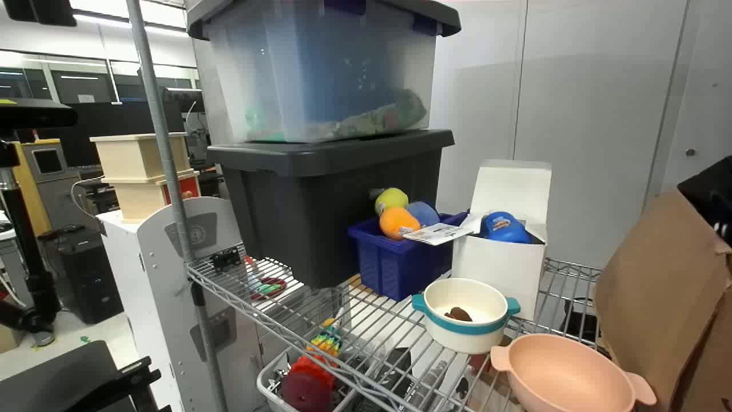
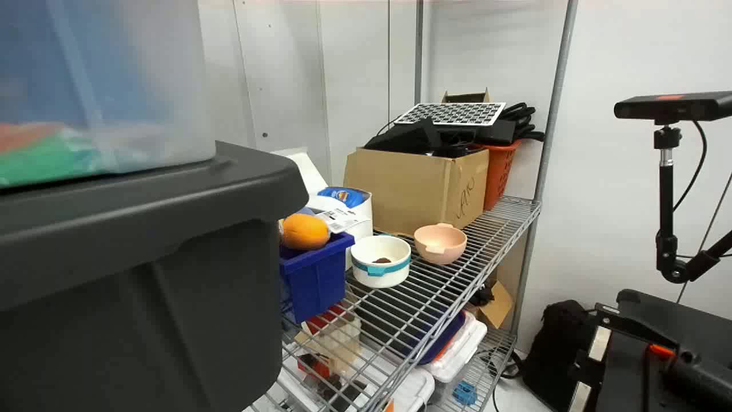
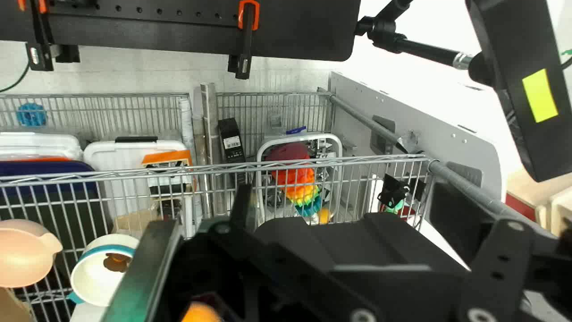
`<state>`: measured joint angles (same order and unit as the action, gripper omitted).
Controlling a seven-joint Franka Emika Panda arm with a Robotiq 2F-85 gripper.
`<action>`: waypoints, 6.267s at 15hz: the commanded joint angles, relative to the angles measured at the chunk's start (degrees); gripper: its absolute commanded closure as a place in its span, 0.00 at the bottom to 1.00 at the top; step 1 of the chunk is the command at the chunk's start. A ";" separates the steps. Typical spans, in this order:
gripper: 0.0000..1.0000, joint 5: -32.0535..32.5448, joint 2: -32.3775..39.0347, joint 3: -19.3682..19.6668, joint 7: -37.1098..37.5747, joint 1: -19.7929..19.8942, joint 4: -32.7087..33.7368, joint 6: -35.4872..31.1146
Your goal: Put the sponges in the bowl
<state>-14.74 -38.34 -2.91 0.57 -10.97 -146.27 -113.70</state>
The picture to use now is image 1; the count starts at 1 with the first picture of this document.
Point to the yellow round sponge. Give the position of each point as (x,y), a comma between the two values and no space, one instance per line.
(392,201)

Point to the orange round sponge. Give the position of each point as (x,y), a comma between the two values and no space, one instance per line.
(399,222)

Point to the white bowl teal band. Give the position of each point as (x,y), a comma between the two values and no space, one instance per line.
(464,334)

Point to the dark grey storage tote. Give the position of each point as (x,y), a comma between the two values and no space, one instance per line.
(305,207)

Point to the blue plastic bin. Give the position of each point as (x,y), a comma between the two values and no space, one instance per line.
(392,266)

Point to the red green small toy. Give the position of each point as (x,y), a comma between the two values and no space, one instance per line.
(265,290)

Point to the blue round object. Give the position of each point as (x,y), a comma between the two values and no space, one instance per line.
(503,228)

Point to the rainbow striped toy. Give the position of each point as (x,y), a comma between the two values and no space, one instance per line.
(326,342)

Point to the small brown lump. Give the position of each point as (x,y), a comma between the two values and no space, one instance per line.
(458,315)

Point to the white cardboard box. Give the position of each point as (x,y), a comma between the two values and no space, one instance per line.
(495,266)

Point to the black binder clip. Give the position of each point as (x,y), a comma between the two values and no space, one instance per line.
(227,260)

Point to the clear plastic storage tote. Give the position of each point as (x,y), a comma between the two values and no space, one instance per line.
(305,70)

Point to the red round object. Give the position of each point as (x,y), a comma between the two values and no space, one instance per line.
(306,386)

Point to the beige wooden box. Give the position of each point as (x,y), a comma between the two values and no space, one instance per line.
(140,201)
(140,157)

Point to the white grey cabinet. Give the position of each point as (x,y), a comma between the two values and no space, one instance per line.
(151,305)

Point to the black tower case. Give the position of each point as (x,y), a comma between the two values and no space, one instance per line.
(83,275)

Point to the brown paper bag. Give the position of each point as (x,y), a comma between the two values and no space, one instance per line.
(664,298)

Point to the grey yellow machine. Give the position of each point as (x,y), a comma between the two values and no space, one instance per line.
(52,174)

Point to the black robot cart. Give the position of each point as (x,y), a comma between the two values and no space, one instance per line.
(60,380)

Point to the black camera stand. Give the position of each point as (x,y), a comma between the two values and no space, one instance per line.
(23,230)

